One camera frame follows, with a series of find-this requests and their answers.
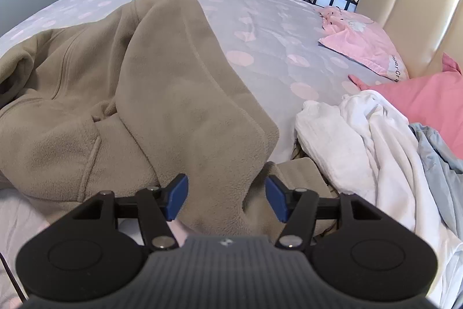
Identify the beige padded headboard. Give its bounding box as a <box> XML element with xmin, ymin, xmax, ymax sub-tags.
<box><xmin>356</xmin><ymin>0</ymin><xmax>463</xmax><ymax>78</ymax></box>

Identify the bed with pink-dotted sheet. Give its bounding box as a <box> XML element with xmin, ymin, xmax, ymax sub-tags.
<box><xmin>0</xmin><ymin>0</ymin><xmax>463</xmax><ymax>309</ymax></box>

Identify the light pink printed pillow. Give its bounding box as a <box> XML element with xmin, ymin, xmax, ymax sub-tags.
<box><xmin>317</xmin><ymin>5</ymin><xmax>409</xmax><ymax>81</ymax></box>

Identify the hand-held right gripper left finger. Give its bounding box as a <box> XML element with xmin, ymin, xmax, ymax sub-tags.
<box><xmin>74</xmin><ymin>174</ymin><xmax>189</xmax><ymax>252</ymax></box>

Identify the beige fleece hoodie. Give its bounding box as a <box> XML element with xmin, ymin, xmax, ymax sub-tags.
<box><xmin>0</xmin><ymin>0</ymin><xmax>333</xmax><ymax>241</ymax></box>

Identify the white garment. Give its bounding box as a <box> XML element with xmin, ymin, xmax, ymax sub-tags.
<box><xmin>295</xmin><ymin>90</ymin><xmax>463</xmax><ymax>306</ymax></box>

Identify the plain coral pink pillow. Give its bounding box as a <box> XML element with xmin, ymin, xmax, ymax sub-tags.
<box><xmin>349</xmin><ymin>53</ymin><xmax>463</xmax><ymax>159</ymax></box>

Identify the light blue garment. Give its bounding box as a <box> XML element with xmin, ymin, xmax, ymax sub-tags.
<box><xmin>409</xmin><ymin>122</ymin><xmax>463</xmax><ymax>223</ymax></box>

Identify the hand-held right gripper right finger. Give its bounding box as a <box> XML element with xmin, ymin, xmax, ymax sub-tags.
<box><xmin>265</xmin><ymin>176</ymin><xmax>384</xmax><ymax>252</ymax></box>

